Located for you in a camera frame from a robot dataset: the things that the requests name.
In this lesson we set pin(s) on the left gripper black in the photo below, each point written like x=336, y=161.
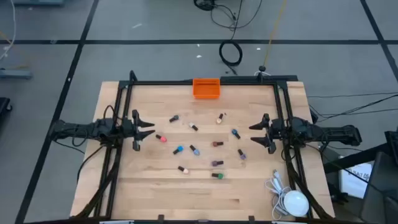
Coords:
x=127, y=129

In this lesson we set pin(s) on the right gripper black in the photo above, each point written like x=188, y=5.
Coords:
x=278, y=130

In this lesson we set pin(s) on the pink nail polish bottle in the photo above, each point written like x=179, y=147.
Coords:
x=161, y=138

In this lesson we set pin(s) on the teal blue nail polish bottle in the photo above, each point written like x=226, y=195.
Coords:
x=235, y=133

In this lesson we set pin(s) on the lilac nail polish bottle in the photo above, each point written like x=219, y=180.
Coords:
x=242, y=154

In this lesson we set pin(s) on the dark grey nail polish bottle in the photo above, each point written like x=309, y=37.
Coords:
x=174, y=118

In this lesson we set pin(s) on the bright blue nail polish bottle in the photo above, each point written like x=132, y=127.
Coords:
x=178, y=150

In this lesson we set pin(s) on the beige nail polish bottle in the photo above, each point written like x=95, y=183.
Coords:
x=220, y=118

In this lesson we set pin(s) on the dark red nail polish bottle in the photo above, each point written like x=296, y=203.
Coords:
x=217, y=143

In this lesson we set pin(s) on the dark purple nail polish bottle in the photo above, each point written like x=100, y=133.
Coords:
x=217, y=163

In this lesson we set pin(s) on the peach nail polish bottle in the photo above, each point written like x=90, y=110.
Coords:
x=183, y=170

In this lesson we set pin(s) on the green nail polish bottle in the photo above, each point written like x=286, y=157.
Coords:
x=217, y=175

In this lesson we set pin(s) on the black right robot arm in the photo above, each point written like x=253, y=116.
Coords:
x=326, y=133

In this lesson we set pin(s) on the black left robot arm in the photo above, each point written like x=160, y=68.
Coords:
x=77, y=130

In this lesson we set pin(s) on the white nail polish bottle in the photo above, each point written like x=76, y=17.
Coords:
x=193, y=126

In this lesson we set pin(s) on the periwinkle nail polish bottle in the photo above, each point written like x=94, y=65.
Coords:
x=195, y=150

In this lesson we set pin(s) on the orange plastic basket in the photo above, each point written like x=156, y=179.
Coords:
x=206, y=91

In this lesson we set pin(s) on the white round puck device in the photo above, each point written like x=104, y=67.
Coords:
x=296, y=203

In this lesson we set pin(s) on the white label strip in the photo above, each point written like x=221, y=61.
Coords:
x=116, y=222
x=284, y=222

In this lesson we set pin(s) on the black metal strut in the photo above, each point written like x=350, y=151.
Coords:
x=351, y=160

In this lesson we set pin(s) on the white printed cardboard box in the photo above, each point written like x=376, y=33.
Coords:
x=354, y=182

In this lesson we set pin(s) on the black equipment case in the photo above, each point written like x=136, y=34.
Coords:
x=3, y=107

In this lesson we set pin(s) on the black aluminium table frame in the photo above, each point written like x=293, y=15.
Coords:
x=155, y=82

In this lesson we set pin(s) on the black round-top post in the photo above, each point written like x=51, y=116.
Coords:
x=262, y=68

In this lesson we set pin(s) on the black table edge bracket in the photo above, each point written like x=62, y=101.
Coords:
x=160, y=217
x=251, y=218

